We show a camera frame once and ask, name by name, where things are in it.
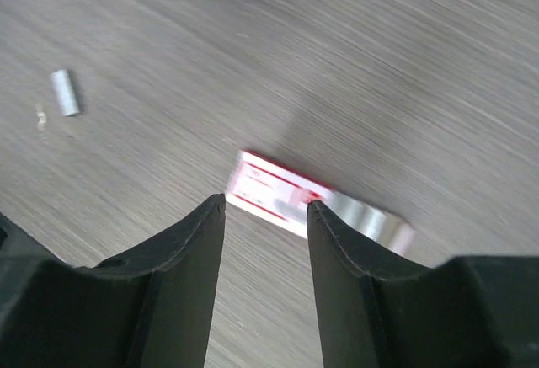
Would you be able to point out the grey staple strip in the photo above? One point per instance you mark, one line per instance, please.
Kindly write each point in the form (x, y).
(65, 93)

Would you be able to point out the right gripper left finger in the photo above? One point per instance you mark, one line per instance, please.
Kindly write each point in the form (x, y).
(149, 306)

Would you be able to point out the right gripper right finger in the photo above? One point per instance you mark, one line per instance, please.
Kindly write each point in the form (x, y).
(376, 308)

